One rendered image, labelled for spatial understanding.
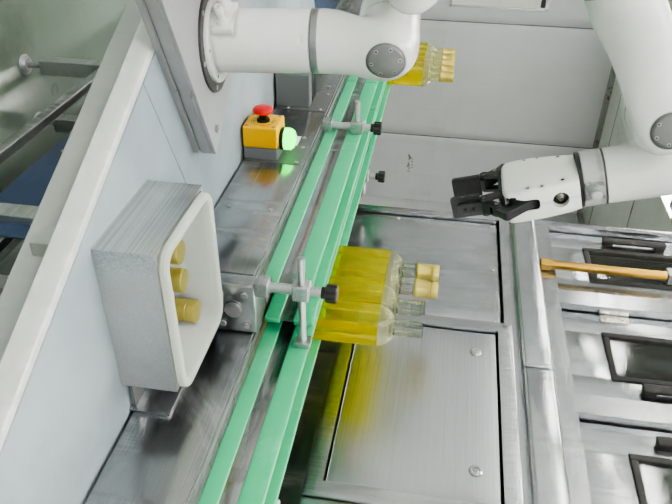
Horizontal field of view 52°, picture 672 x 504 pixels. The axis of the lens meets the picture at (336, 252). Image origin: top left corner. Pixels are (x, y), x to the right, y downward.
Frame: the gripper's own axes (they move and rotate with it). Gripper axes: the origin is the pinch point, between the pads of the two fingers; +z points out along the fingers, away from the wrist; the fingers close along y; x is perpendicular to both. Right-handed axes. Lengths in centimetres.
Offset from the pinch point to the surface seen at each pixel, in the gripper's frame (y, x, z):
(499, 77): 593, -197, 7
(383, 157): 594, -261, 139
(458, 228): 66, -45, 10
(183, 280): -15.9, 2.2, 37.5
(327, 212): 19.3, -9.6, 26.7
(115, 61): 3, 28, 45
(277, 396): -17.4, -18.8, 30.2
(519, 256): 51, -46, -4
